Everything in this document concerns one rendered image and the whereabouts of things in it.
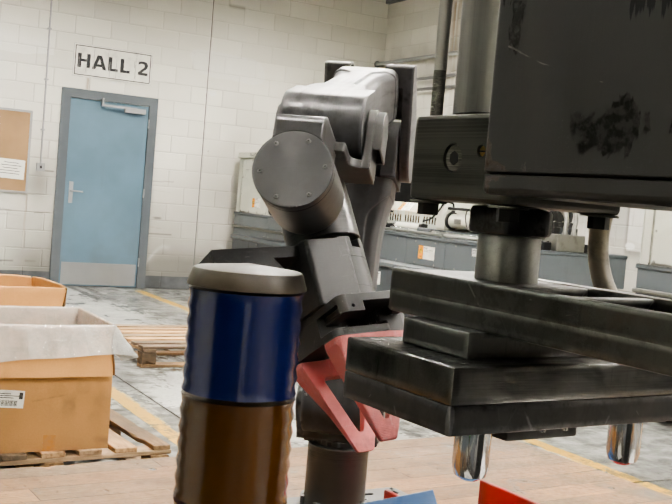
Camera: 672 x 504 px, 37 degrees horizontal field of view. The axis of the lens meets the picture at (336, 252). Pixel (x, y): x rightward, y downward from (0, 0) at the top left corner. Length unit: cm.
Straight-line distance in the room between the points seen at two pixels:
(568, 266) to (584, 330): 722
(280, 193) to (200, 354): 37
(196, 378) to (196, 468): 3
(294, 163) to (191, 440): 39
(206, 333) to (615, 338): 23
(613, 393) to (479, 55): 21
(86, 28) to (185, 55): 118
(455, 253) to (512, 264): 763
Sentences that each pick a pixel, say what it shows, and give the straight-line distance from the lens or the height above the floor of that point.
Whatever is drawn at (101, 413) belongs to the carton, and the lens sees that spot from 420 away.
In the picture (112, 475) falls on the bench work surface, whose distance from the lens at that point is 115.
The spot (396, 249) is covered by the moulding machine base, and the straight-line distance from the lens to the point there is 894.
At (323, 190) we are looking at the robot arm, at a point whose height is 123.
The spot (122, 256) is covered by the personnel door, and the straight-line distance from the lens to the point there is 1183.
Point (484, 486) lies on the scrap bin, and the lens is 102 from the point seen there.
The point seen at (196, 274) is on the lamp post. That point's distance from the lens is 32.
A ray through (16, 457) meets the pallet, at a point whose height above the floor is 14.
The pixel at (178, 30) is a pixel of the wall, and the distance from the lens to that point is 1211.
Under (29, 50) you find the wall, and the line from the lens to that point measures 1160.
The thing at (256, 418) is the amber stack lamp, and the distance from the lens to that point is 32.
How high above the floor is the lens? 122
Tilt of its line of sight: 3 degrees down
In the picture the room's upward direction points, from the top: 5 degrees clockwise
